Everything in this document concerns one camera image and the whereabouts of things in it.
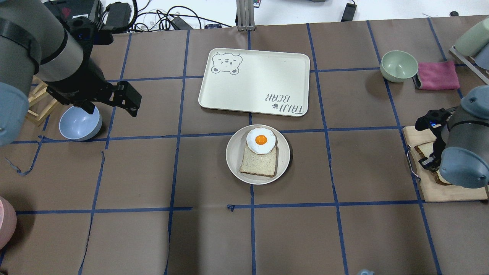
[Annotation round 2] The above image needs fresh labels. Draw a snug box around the fried egg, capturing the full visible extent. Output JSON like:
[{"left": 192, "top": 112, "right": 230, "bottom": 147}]
[{"left": 246, "top": 128, "right": 277, "bottom": 155}]

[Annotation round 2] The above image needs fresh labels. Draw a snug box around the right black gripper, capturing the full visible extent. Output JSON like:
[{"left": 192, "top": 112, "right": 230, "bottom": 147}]
[{"left": 415, "top": 108, "right": 456, "bottom": 170}]

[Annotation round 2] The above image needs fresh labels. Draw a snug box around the pink cloth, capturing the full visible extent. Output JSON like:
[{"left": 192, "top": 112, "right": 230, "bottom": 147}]
[{"left": 412, "top": 61, "right": 460, "bottom": 91}]

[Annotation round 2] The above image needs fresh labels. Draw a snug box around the green plastic cup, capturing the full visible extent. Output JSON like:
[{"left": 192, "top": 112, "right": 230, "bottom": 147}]
[{"left": 454, "top": 18, "right": 489, "bottom": 56}]

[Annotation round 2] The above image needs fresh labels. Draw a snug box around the bread slice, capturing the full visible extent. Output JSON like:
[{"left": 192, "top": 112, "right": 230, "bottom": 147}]
[
  {"left": 239, "top": 146, "right": 278, "bottom": 178},
  {"left": 415, "top": 141, "right": 451, "bottom": 186}
]

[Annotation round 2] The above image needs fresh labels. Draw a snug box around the blue bowl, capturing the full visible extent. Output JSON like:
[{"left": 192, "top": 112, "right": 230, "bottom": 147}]
[{"left": 59, "top": 106, "right": 102, "bottom": 141}]

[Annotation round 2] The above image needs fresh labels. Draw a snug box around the green bowl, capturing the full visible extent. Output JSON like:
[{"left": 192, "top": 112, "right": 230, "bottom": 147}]
[{"left": 380, "top": 50, "right": 419, "bottom": 83}]

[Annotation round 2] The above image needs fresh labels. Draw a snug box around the white wire cup rack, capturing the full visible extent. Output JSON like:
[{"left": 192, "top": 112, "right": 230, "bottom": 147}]
[{"left": 449, "top": 46, "right": 489, "bottom": 85}]

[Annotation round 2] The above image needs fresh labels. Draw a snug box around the wooden cup rack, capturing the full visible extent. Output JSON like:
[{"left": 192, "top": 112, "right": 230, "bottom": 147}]
[{"left": 26, "top": 76, "right": 61, "bottom": 126}]

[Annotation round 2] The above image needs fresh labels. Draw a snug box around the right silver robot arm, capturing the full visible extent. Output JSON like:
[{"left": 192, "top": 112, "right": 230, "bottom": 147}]
[{"left": 415, "top": 85, "right": 489, "bottom": 189}]

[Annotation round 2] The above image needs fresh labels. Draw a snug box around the black power adapter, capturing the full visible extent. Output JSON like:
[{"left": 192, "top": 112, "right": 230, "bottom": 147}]
[{"left": 102, "top": 2, "right": 132, "bottom": 34}]

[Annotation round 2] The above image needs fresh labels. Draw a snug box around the bread slice on plate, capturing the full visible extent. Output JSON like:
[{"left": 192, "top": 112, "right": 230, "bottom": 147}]
[{"left": 239, "top": 146, "right": 278, "bottom": 178}]

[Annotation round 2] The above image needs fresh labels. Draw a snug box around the white round plate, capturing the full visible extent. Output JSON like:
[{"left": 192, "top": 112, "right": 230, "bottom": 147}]
[{"left": 225, "top": 124, "right": 293, "bottom": 186}]

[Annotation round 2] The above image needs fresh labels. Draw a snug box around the wooden cutting board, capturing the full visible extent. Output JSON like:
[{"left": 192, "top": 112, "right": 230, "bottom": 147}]
[{"left": 402, "top": 126, "right": 488, "bottom": 202}]

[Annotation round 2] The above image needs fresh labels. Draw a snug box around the cream bear tray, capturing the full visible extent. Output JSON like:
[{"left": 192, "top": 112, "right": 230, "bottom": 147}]
[{"left": 198, "top": 48, "right": 310, "bottom": 117}]

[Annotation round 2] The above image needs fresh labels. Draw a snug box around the blue plastic cup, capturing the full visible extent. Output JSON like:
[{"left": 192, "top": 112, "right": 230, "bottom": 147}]
[{"left": 474, "top": 44, "right": 489, "bottom": 70}]

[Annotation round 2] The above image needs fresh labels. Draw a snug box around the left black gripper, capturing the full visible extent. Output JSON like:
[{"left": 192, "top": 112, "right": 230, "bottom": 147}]
[{"left": 46, "top": 17, "right": 142, "bottom": 117}]

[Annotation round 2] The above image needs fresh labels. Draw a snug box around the pink bowl with ice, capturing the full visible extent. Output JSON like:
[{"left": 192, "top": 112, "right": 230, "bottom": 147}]
[{"left": 0, "top": 197, "right": 17, "bottom": 249}]

